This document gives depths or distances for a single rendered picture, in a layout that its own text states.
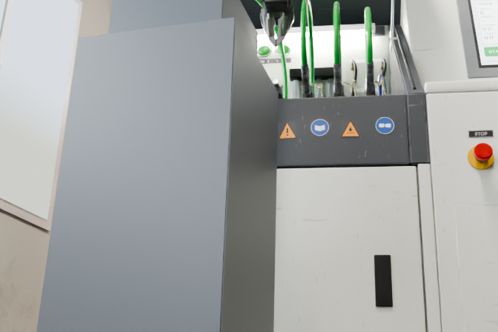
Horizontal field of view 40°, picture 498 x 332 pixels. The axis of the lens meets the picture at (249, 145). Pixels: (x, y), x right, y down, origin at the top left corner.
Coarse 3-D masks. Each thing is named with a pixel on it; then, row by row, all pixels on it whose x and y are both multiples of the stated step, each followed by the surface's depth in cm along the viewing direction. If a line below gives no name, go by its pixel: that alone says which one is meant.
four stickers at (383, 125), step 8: (312, 120) 147; (320, 120) 146; (328, 120) 146; (344, 120) 146; (352, 120) 145; (376, 120) 144; (384, 120) 144; (392, 120) 144; (280, 128) 147; (288, 128) 147; (312, 128) 146; (320, 128) 146; (328, 128) 145; (344, 128) 145; (352, 128) 145; (376, 128) 144; (384, 128) 143; (392, 128) 143; (280, 136) 146; (288, 136) 146; (296, 136) 146; (344, 136) 144; (352, 136) 144
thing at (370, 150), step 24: (360, 96) 147; (384, 96) 146; (288, 120) 148; (336, 120) 146; (360, 120) 145; (288, 144) 146; (312, 144) 145; (336, 144) 144; (360, 144) 143; (384, 144) 142; (408, 144) 142; (288, 168) 145
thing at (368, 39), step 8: (368, 8) 173; (368, 16) 168; (368, 24) 166; (368, 32) 165; (368, 40) 164; (368, 48) 164; (368, 56) 165; (368, 64) 166; (368, 72) 167; (368, 80) 168; (368, 88) 169
